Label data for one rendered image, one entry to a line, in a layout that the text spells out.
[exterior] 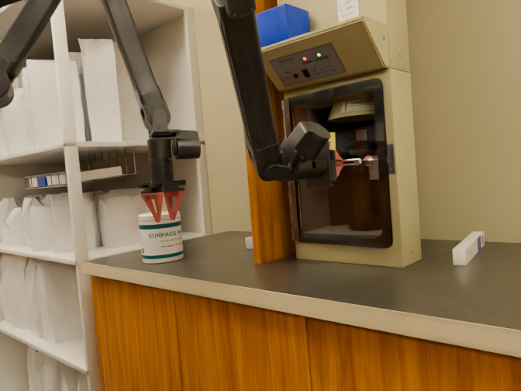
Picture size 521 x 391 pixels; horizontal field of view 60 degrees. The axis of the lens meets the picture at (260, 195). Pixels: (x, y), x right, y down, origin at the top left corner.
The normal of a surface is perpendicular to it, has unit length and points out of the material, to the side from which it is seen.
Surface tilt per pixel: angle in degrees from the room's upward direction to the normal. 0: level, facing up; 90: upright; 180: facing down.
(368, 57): 135
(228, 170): 90
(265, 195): 90
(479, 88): 90
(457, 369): 90
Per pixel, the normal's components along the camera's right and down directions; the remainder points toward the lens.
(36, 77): 0.33, 0.10
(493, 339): -0.67, 0.09
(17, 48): 0.46, -0.15
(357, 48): -0.42, 0.77
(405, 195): 0.74, -0.02
